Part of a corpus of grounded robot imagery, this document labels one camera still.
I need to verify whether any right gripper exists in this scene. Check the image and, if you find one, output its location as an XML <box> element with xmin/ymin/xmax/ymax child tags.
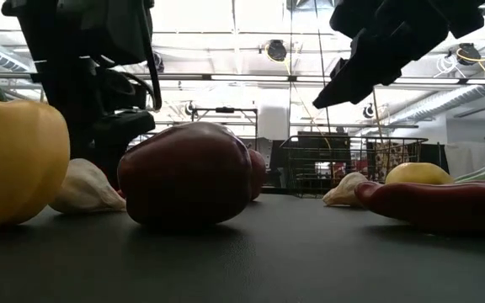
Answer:
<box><xmin>312</xmin><ymin>0</ymin><xmax>452</xmax><ymax>109</ymax></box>

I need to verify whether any long red chili pepper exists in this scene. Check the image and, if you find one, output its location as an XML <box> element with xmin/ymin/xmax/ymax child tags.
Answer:
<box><xmin>354</xmin><ymin>179</ymin><xmax>485</xmax><ymax>235</ymax></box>

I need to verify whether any dark red apple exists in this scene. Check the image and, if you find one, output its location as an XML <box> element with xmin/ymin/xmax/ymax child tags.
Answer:
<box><xmin>116</xmin><ymin>121</ymin><xmax>253</xmax><ymax>228</ymax></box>

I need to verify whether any long orange cable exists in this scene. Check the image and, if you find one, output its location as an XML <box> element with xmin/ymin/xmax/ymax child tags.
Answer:
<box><xmin>370</xmin><ymin>86</ymin><xmax>386</xmax><ymax>145</ymax></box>

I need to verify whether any white garlic bulb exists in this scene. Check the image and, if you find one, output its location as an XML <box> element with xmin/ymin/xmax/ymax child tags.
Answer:
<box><xmin>322</xmin><ymin>171</ymin><xmax>370</xmax><ymax>208</ymax></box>
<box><xmin>48</xmin><ymin>157</ymin><xmax>128</xmax><ymax>215</ymax></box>

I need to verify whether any long horizontal light bar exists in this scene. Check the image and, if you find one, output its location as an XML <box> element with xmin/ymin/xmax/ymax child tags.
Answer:
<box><xmin>0</xmin><ymin>71</ymin><xmax>485</xmax><ymax>88</ymax></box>

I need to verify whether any yellow bell pepper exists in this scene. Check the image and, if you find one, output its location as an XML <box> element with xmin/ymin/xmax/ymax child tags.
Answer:
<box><xmin>0</xmin><ymin>69</ymin><xmax>72</xmax><ymax>231</ymax></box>

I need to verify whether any metal wire basket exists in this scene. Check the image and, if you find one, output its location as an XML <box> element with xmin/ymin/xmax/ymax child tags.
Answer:
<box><xmin>279</xmin><ymin>134</ymin><xmax>429</xmax><ymax>199</ymax></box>

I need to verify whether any thin black vertical pole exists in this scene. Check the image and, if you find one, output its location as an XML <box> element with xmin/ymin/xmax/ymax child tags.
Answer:
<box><xmin>286</xmin><ymin>0</ymin><xmax>295</xmax><ymax>138</ymax></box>

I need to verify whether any long thin black cable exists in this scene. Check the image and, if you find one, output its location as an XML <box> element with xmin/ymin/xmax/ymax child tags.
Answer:
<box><xmin>313</xmin><ymin>0</ymin><xmax>333</xmax><ymax>136</ymax></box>

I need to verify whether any yellow lemon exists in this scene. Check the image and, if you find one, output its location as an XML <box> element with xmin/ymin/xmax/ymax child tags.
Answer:
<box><xmin>384</xmin><ymin>162</ymin><xmax>455</xmax><ymax>186</ymax></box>

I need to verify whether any black cart frame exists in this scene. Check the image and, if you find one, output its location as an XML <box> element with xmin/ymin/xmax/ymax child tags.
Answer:
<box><xmin>190</xmin><ymin>106</ymin><xmax>259</xmax><ymax>140</ymax></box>

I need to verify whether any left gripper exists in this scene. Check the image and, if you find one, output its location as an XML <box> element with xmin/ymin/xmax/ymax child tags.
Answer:
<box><xmin>56</xmin><ymin>0</ymin><xmax>157</xmax><ymax>146</ymax></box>

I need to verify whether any black table mat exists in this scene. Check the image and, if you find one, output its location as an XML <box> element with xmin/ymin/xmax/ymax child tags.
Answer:
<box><xmin>0</xmin><ymin>191</ymin><xmax>485</xmax><ymax>303</ymax></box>

